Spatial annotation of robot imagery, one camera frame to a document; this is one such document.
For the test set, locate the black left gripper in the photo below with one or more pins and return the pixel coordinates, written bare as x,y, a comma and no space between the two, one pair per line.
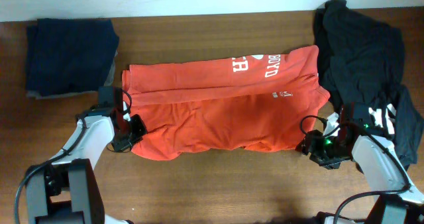
140,128

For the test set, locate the orange red printed t-shirt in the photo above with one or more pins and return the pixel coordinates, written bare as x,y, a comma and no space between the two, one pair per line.
263,103

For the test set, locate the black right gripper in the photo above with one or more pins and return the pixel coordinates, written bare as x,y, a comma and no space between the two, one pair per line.
310,143

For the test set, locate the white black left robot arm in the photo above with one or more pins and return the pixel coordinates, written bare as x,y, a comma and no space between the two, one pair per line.
64,189

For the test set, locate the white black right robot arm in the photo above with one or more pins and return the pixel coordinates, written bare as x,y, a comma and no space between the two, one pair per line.
363,139

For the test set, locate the folded navy blue garment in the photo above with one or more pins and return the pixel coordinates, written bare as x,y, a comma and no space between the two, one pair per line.
65,34

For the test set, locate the crumpled black printed garment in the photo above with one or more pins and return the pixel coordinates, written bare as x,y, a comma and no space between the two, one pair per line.
361,60

